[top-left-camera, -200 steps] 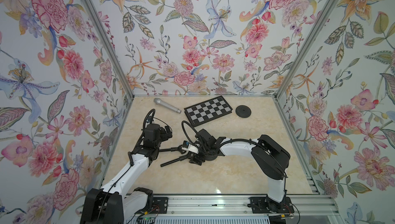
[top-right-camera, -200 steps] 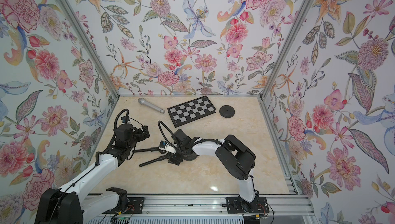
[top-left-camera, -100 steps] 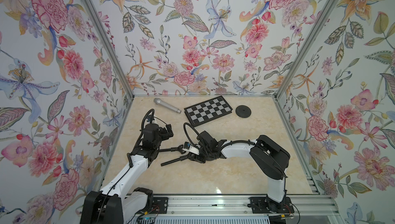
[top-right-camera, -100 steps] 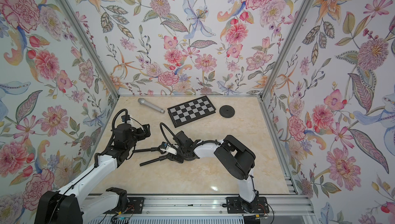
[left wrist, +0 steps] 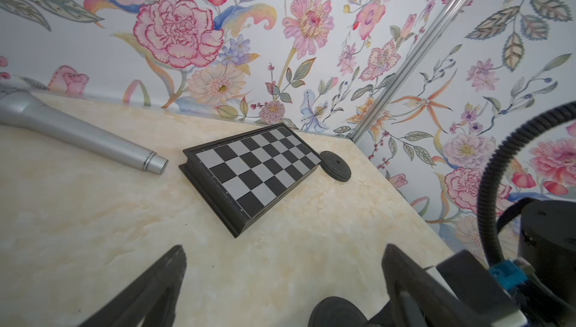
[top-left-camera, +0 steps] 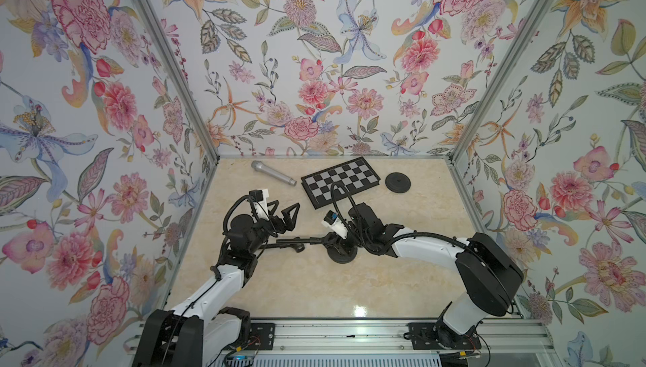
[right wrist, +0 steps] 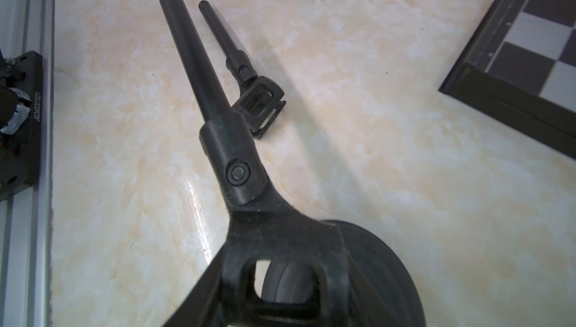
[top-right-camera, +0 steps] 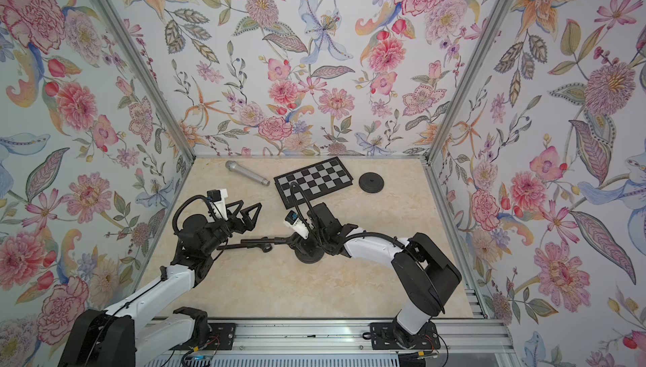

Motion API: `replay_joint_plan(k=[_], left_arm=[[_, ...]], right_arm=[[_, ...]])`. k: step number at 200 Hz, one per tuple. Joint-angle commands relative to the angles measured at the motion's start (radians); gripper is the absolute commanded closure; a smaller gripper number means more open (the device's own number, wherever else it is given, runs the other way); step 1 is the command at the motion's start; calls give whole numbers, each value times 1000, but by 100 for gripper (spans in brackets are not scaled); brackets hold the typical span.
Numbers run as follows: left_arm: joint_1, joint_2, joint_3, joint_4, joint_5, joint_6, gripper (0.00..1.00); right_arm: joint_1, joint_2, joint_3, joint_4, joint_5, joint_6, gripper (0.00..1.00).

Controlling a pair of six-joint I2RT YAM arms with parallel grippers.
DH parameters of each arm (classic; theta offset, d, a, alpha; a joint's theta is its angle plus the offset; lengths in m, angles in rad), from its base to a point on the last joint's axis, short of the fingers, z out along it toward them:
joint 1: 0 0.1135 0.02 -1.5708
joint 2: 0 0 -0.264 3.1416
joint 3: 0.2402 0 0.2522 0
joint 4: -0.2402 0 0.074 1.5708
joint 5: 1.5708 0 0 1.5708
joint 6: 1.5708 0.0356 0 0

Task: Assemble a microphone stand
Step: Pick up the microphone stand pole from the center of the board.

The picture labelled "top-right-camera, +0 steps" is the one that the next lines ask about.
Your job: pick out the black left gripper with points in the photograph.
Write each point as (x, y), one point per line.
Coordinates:
(240, 228)

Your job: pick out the black microphone stand pole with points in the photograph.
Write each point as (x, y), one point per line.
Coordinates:
(266, 244)

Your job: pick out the black round stand base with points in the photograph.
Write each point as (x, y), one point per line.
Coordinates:
(308, 252)

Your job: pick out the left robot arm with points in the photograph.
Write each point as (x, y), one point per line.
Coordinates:
(126, 333)

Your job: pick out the silver handheld microphone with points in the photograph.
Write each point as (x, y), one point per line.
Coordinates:
(237, 168)

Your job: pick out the black white chessboard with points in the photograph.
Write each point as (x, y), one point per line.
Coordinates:
(312, 182)

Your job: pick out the black round disc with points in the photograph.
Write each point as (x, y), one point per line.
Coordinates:
(371, 183)

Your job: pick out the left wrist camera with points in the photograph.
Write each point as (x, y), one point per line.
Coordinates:
(217, 199)

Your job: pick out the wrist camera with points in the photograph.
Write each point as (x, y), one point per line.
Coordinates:
(293, 221)
(217, 199)

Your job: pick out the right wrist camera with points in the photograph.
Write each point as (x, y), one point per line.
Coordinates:
(293, 221)

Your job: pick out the aluminium front rail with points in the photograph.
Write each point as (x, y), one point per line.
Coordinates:
(341, 342)

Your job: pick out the left aluminium corner post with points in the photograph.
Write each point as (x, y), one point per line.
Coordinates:
(116, 25)

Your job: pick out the aluminium corner post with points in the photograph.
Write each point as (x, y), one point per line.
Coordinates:
(471, 71)
(116, 25)

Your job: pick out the right aluminium corner post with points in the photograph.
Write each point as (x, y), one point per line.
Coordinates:
(471, 71)

